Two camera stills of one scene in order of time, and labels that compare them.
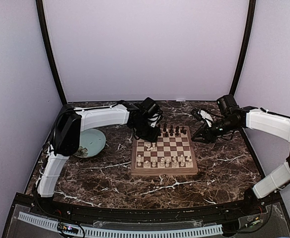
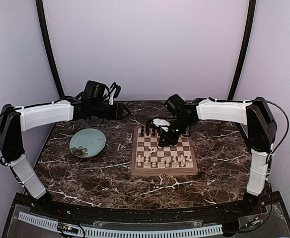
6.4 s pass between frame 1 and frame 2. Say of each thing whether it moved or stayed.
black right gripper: moved
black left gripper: moved
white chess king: stayed
